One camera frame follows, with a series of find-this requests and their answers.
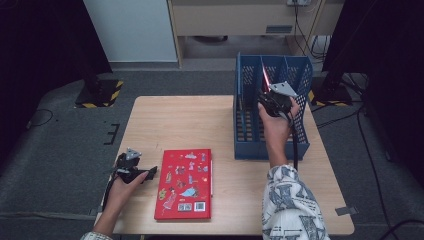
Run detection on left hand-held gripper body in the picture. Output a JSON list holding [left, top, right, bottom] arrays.
[[114, 147, 148, 184]]

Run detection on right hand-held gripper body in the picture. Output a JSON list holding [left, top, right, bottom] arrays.
[[258, 80, 298, 118]]

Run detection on blue plastic file rack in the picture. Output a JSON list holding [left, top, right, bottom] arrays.
[[233, 52, 314, 162]]

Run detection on person's left hand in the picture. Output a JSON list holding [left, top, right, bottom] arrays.
[[106, 170, 149, 209]]

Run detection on person's right hand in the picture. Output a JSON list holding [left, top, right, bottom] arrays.
[[257, 97, 301, 153]]

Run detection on black stand with striped base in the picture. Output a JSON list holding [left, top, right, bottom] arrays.
[[73, 59, 124, 109], [308, 71, 354, 108]]

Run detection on grey cabinet label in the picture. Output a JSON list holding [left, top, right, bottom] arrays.
[[265, 24, 294, 34]]

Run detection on beige cabinet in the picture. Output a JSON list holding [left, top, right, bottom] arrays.
[[166, 0, 346, 68]]

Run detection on black curtain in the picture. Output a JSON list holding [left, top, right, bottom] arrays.
[[0, 0, 113, 168], [321, 0, 424, 188]]

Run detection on white panel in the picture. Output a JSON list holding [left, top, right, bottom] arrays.
[[82, 0, 178, 63]]

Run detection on left hand-held gripper cable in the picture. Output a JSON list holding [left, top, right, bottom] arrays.
[[101, 173, 118, 212]]

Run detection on hand-held gripper cable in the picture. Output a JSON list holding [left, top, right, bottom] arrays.
[[285, 112, 300, 172], [101, 173, 118, 212]]

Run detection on right hand-held gripper cable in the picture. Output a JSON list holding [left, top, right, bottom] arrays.
[[285, 112, 300, 172]]

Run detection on black hanging cables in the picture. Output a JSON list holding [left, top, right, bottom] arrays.
[[292, 0, 332, 64]]

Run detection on thin black floor cable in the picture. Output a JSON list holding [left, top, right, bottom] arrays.
[[26, 108, 54, 130]]

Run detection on long black floor cable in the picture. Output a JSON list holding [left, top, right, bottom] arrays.
[[355, 99, 392, 240]]

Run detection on thick black floor cable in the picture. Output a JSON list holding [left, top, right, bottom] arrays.
[[379, 218, 424, 240]]

